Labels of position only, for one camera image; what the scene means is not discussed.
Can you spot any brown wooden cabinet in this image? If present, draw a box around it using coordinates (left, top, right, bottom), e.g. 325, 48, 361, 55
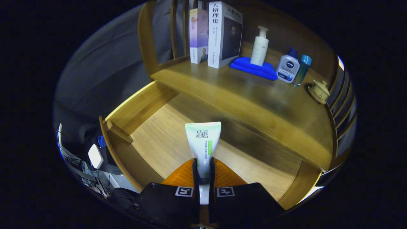
137, 0, 358, 178

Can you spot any black backdrop cloth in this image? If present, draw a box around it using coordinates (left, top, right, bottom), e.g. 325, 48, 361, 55
52, 3, 175, 153

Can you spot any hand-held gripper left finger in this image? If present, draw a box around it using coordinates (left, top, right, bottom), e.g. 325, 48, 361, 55
132, 158, 201, 229

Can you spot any wooden drawer with black knob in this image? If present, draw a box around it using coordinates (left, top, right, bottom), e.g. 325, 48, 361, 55
99, 80, 323, 210

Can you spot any wooden countertop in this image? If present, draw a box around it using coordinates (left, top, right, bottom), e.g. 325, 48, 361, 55
150, 41, 334, 170

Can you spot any blue folded cloth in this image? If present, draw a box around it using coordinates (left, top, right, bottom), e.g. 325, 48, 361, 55
229, 57, 278, 81

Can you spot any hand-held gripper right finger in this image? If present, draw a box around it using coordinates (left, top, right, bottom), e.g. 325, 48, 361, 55
208, 157, 285, 229

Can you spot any thick white book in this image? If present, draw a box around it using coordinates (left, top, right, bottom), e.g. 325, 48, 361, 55
208, 1, 243, 69

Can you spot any white rounded device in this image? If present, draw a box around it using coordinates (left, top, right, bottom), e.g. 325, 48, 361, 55
88, 144, 104, 170

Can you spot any yellow ceramic lidded teacup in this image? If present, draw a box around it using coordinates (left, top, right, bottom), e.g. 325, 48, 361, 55
307, 80, 331, 105

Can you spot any purple book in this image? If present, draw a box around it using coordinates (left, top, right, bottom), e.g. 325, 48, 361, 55
189, 8, 209, 64

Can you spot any white pump bottle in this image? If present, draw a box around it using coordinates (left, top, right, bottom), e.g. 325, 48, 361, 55
250, 25, 269, 67

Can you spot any teal transparent bottle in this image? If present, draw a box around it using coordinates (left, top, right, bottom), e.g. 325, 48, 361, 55
293, 55, 312, 88

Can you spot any white and green tube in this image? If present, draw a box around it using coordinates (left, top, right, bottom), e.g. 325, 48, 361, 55
185, 122, 222, 205

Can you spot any white bottle with blue cap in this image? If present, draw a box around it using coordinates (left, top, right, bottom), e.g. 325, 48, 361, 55
275, 48, 300, 84

